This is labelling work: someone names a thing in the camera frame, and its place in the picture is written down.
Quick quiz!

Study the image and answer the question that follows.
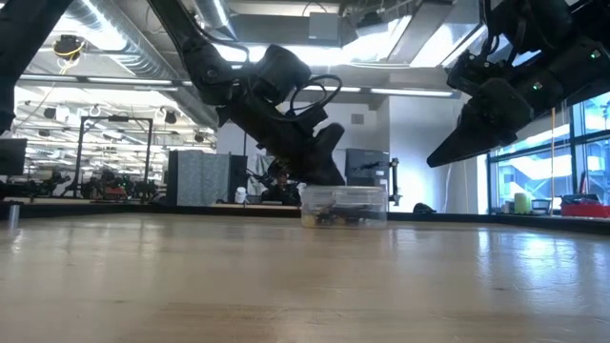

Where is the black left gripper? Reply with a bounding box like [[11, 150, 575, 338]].
[[216, 92, 347, 187]]

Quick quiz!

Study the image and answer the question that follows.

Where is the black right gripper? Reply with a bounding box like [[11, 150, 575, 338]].
[[427, 35, 610, 169]]

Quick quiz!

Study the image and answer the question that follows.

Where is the clear plastic supply box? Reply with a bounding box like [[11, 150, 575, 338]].
[[299, 184, 389, 230]]

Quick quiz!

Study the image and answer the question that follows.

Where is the grey ceiling box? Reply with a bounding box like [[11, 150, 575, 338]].
[[308, 11, 340, 42]]

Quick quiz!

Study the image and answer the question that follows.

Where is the person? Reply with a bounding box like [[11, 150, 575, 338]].
[[272, 170, 299, 205]]

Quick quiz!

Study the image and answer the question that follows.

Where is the black machine on stand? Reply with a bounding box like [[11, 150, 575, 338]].
[[345, 148, 402, 207]]

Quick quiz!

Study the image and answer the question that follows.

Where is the yellow-green cup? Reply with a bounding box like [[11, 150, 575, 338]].
[[513, 192, 533, 215]]

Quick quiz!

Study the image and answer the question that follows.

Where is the grey partition cabinet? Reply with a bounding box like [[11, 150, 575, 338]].
[[166, 150, 249, 207]]

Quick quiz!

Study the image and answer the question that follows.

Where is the red bin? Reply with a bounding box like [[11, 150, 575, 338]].
[[559, 202, 610, 219]]

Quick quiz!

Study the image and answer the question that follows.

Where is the long ceiling light strip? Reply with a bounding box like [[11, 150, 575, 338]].
[[85, 75, 363, 94]]

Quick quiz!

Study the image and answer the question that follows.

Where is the distant black robot rig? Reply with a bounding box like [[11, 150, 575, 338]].
[[26, 169, 158, 201]]

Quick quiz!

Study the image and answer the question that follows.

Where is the black ceiling mounted device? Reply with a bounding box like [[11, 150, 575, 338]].
[[51, 33, 87, 63]]

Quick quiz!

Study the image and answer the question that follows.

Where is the black monitor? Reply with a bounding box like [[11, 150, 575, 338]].
[[0, 137, 29, 177]]

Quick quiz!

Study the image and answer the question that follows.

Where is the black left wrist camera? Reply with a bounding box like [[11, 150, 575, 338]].
[[302, 105, 331, 137]]

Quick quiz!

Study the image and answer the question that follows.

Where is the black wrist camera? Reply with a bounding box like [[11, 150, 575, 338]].
[[302, 105, 331, 137], [446, 50, 495, 96]]

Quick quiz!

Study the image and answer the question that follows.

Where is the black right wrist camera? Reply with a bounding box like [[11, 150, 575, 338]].
[[446, 50, 495, 96]]

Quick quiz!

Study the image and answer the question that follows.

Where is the black tall stand frame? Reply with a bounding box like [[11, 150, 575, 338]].
[[74, 115, 154, 201]]

